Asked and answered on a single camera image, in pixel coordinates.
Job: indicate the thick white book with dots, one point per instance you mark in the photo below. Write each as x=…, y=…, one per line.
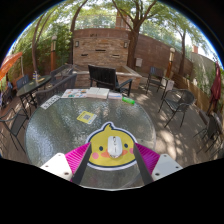
x=97, y=93

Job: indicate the white lettered sign plate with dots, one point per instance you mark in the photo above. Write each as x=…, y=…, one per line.
x=50, y=102

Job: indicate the colourful printed leaflet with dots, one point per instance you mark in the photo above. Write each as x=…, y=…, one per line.
x=74, y=93

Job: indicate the dark slatted metal chair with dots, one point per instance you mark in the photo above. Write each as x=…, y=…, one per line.
x=156, y=72

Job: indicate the yellow chick-shaped mouse pad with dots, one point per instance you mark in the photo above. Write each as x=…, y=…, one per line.
x=100, y=146

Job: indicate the grey wall utility box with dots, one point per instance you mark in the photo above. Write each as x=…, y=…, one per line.
x=138, y=62

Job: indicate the tree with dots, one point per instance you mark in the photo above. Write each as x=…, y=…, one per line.
x=34, y=50
x=132, y=43
x=72, y=36
x=183, y=53

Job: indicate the dark wicker patio chair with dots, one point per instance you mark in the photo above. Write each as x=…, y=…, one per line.
x=61, y=70

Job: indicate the orange patio umbrella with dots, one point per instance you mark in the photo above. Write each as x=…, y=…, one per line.
x=9, y=61

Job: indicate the blue-grey patio chair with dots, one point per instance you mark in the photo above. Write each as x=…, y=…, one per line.
x=22, y=81

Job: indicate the grey wicker chair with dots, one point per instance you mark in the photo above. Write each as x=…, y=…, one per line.
x=61, y=86

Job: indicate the white sign board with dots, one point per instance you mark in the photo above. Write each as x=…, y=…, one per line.
x=168, y=85

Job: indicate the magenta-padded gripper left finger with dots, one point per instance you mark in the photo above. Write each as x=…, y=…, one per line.
x=58, y=165

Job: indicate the closed red patio umbrella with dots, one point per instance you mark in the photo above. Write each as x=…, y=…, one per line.
x=216, y=83

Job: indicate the black slatted wooden chair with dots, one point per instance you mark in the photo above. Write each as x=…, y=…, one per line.
x=103, y=75

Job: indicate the thin pale booklet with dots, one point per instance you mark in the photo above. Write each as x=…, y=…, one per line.
x=115, y=95

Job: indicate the yellow square code sticker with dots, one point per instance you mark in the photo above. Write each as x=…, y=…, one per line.
x=86, y=117

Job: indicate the small green tube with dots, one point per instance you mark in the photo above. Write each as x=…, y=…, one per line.
x=128, y=100

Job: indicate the dark glass patio table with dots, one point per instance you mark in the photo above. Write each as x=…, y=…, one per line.
x=33, y=85

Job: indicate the orange lamp post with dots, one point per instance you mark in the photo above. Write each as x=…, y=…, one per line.
x=53, y=55
x=170, y=63

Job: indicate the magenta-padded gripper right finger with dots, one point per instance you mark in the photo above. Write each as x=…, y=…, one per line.
x=165, y=165

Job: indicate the wall lamp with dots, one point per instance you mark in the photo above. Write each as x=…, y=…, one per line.
x=125, y=44
x=77, y=44

